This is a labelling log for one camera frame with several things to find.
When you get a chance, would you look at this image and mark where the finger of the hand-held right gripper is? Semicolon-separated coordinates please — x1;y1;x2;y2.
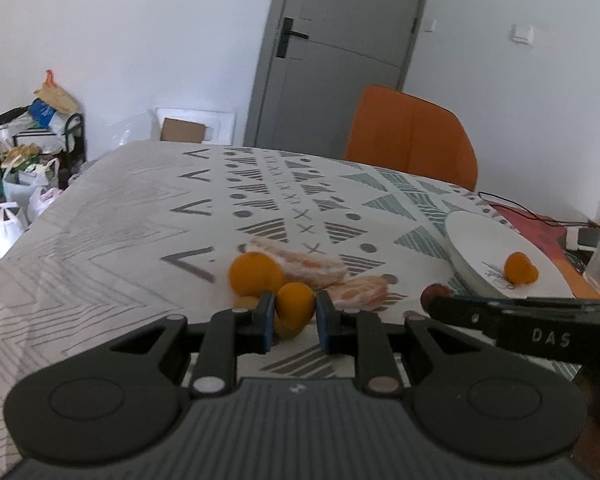
426;294;504;337

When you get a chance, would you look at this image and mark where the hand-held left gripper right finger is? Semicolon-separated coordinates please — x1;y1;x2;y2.
315;290;482;397

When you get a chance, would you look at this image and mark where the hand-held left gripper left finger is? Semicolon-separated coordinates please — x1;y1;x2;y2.
109;291;277;397

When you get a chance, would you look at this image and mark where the grey door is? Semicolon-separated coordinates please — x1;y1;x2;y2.
243;0;434;149

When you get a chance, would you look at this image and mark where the white red printed plastic bag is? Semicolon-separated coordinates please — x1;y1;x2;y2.
27;187;65;222

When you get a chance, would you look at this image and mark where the orange chair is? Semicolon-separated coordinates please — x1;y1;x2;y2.
344;84;479;192

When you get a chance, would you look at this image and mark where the blue plastic bag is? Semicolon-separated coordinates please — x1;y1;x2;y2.
28;98;60;127

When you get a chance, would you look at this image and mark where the large orange loquat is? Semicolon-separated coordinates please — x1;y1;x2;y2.
229;252;285;297

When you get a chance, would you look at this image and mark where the black shelf rack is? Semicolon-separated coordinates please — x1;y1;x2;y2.
10;112;87;177

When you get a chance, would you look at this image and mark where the black door handle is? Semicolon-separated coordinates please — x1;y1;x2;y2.
275;17;310;59

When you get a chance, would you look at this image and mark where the brown cardboard piece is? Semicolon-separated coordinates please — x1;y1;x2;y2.
160;117;209;144

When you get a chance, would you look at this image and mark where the dark red jujube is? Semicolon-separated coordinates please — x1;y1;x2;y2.
421;283;452;312

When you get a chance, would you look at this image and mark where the white paper bag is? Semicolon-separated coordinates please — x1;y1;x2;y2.
0;202;29;259

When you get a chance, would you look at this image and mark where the red patterned cloth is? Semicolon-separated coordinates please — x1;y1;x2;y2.
484;199;600;302

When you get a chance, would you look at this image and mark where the black cable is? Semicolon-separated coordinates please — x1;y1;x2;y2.
477;191;597;227

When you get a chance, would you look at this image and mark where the large white plastic bag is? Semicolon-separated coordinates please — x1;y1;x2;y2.
2;157;62;207

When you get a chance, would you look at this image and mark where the tan paper bag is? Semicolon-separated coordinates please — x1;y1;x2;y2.
34;70;80;115

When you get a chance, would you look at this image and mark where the white plate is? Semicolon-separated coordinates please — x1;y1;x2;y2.
443;210;577;301

